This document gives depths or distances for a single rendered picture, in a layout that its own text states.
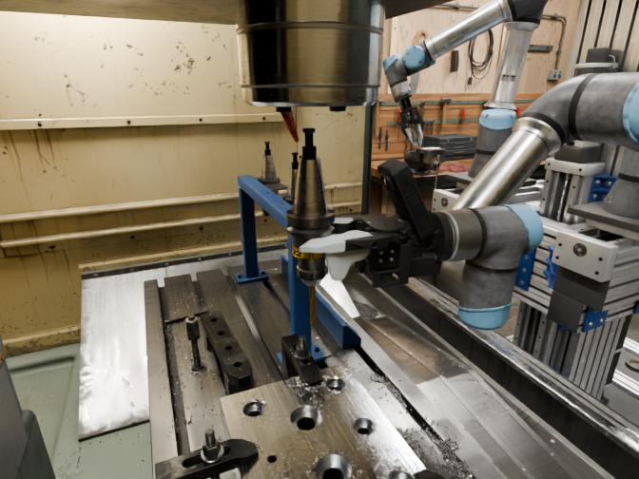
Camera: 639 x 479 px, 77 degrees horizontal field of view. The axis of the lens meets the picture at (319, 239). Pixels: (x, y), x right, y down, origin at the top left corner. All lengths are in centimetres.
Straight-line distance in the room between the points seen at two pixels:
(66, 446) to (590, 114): 136
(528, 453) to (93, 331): 122
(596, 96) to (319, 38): 55
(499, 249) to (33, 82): 130
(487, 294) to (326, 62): 41
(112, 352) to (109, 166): 58
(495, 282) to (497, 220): 10
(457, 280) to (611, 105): 37
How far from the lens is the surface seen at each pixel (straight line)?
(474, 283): 65
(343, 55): 42
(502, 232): 61
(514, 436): 111
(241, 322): 107
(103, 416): 130
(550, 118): 86
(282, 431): 66
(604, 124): 83
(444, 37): 156
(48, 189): 152
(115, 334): 143
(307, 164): 48
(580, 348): 172
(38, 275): 161
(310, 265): 52
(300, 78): 41
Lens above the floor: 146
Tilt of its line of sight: 21 degrees down
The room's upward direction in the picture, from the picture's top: straight up
